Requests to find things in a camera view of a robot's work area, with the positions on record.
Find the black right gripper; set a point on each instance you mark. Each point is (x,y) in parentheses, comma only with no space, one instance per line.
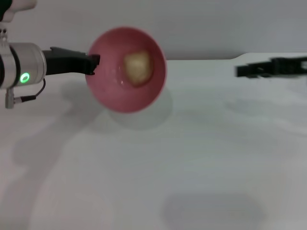
(290,65)

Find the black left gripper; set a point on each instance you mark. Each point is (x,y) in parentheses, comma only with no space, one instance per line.
(63,62)

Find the pink plastic bowl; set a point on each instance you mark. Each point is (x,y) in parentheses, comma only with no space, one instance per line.
(112,93)

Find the beige egg yolk pastry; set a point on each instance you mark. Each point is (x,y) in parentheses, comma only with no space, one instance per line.
(139,68)

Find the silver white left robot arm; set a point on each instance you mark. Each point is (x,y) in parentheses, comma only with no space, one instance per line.
(21,67)

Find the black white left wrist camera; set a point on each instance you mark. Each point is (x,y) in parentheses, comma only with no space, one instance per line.
(14,6)

